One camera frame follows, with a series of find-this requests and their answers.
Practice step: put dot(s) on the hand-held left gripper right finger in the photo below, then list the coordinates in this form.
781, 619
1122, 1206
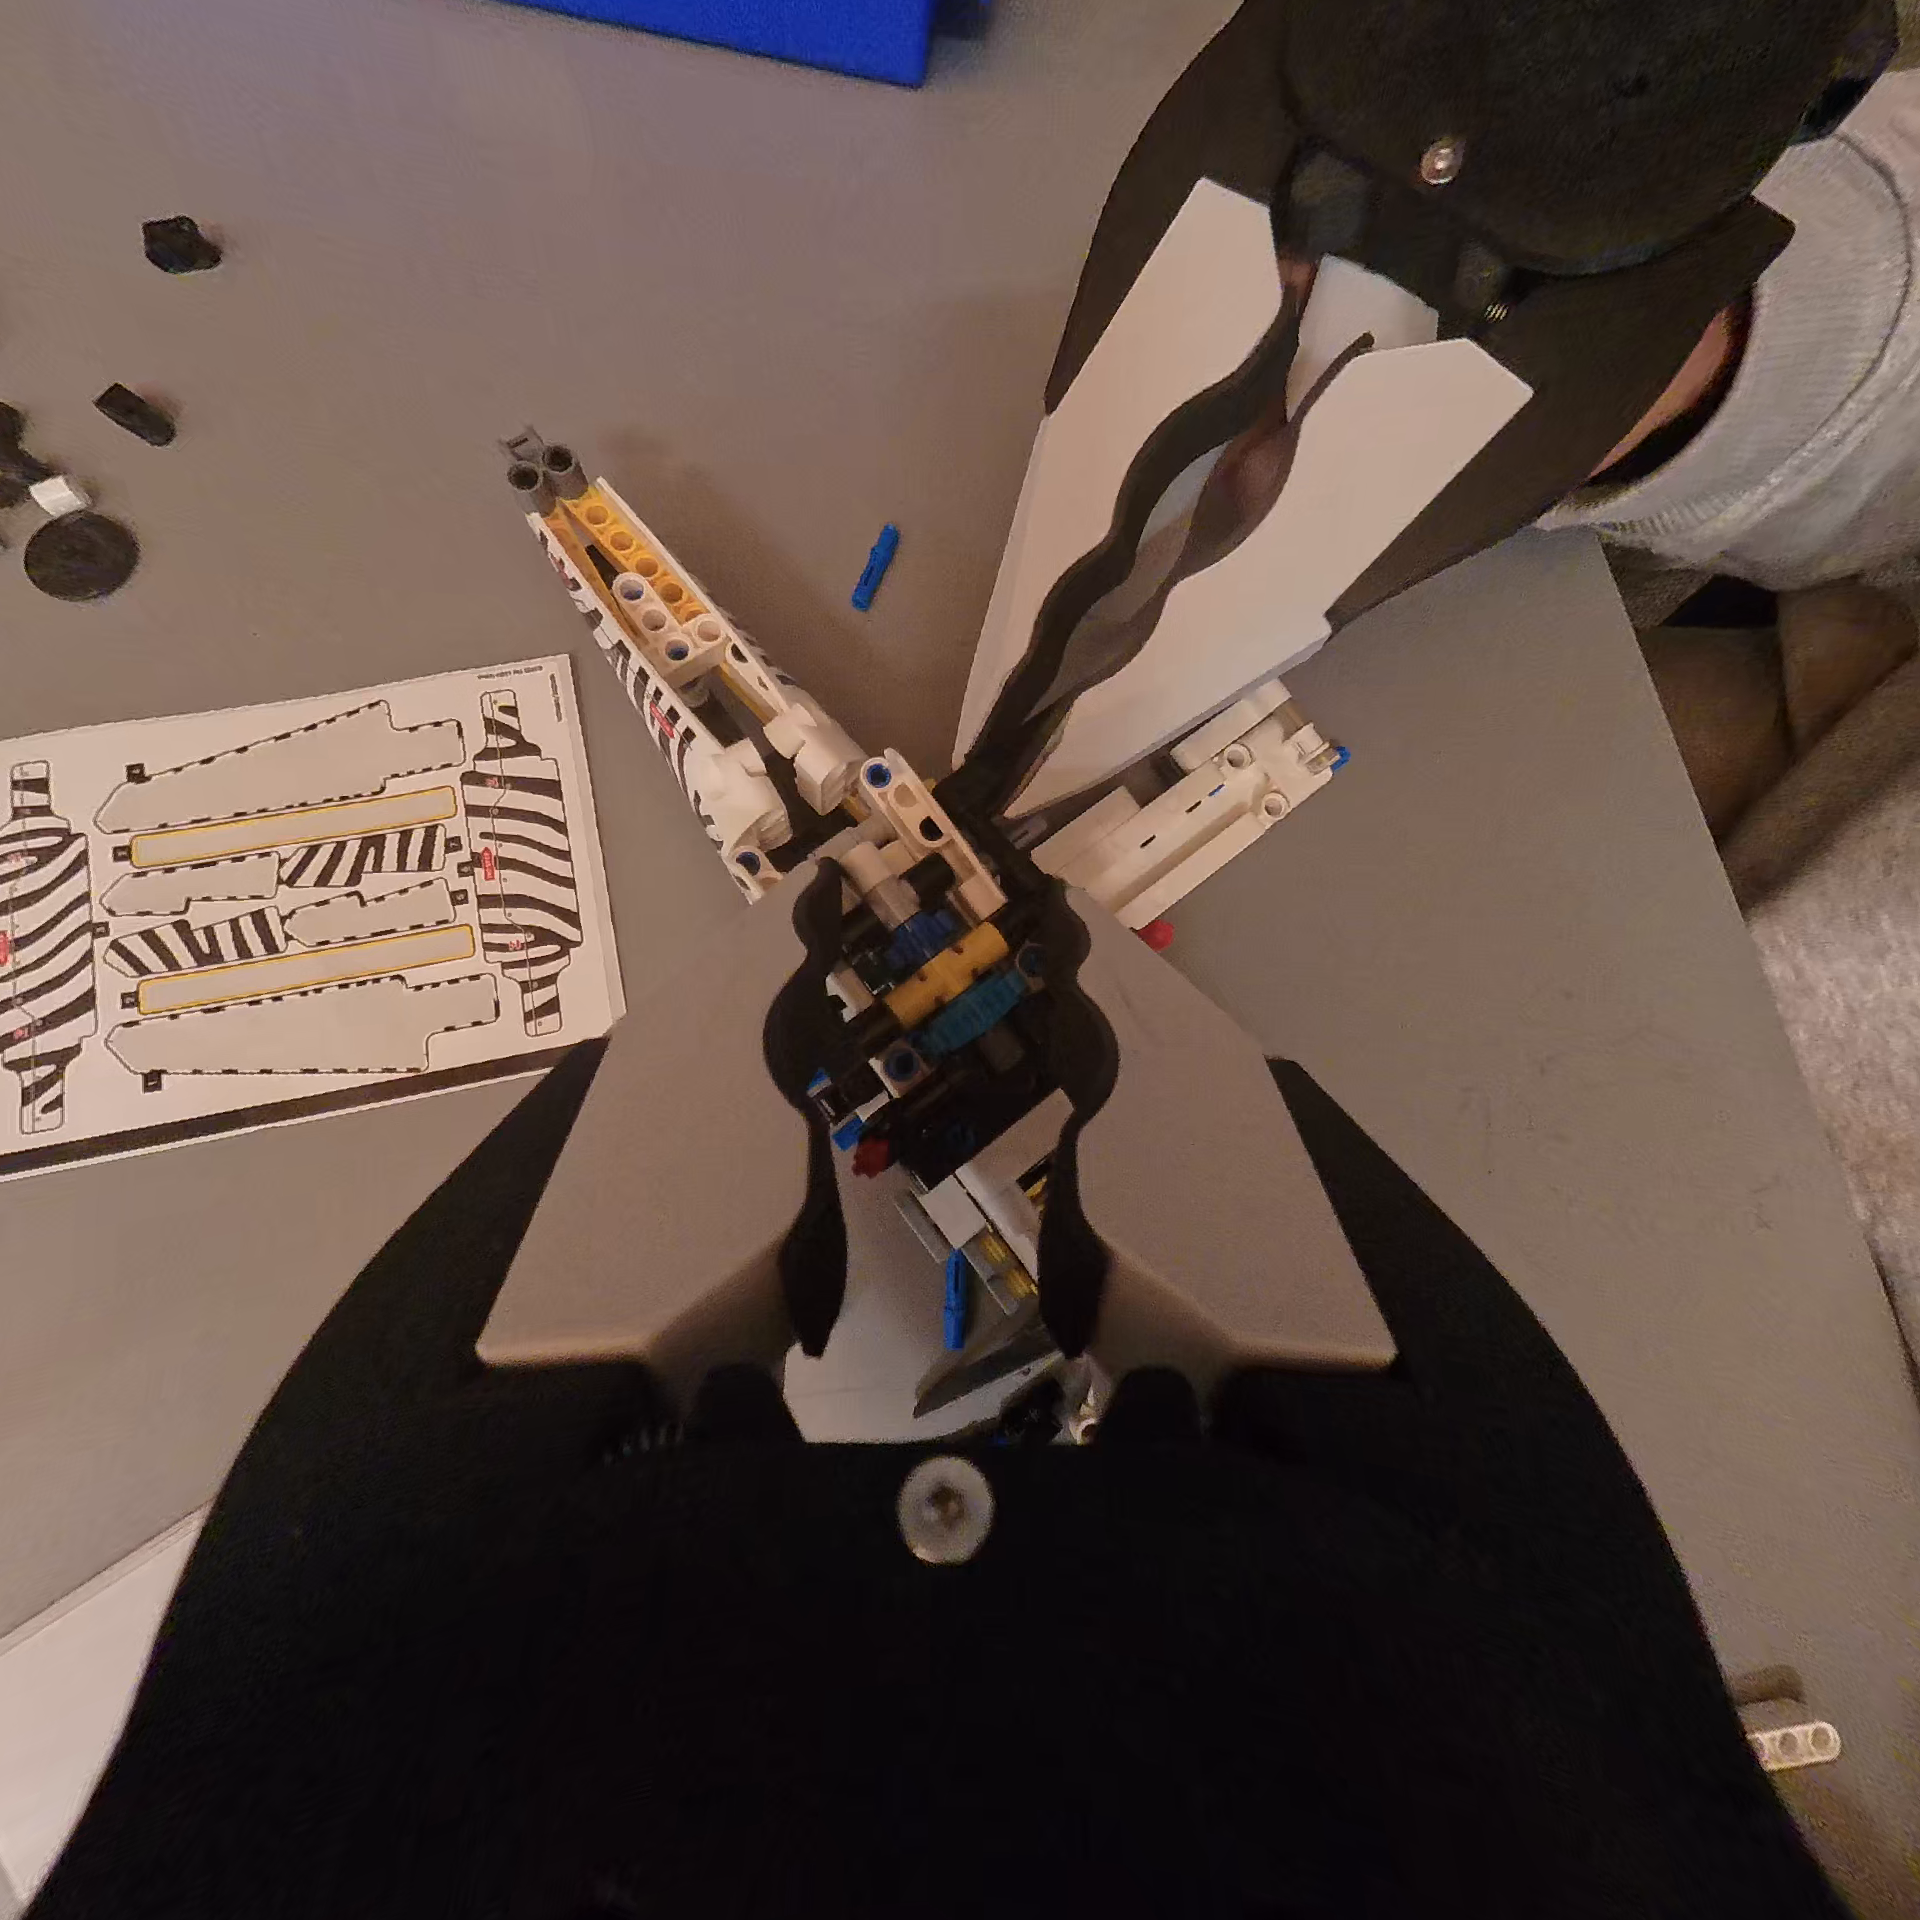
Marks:
1243, 1200

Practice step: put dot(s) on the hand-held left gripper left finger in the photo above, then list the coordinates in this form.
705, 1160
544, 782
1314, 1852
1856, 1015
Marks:
645, 1200

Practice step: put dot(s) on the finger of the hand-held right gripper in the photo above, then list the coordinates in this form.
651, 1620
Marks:
1348, 494
1109, 390

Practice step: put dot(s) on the white lego skid assembly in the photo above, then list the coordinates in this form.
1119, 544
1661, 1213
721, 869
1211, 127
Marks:
1201, 811

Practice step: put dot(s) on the long black lego beam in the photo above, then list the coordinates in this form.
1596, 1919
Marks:
984, 781

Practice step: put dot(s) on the zebra striped lego helicopter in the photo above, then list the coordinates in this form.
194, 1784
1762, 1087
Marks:
705, 675

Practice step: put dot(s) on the lego instruction booklet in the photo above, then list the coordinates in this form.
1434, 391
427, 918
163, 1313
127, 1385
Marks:
59, 1681

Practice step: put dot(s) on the blue lego pin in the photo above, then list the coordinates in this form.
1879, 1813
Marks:
873, 566

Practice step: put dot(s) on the short white lego beam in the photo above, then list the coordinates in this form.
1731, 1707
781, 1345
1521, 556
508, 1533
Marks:
1795, 1741

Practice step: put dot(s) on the small grey black lego assembly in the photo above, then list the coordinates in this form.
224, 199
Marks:
36, 473

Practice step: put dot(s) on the person's right hand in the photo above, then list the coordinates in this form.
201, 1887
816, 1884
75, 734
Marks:
1249, 473

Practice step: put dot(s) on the zebra sticker sheet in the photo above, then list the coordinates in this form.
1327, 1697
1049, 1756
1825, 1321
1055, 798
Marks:
300, 931

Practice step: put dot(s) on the blue plastic bin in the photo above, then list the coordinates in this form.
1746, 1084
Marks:
751, 30

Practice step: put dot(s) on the small black knob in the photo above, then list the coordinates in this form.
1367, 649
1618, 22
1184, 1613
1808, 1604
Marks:
136, 413
183, 243

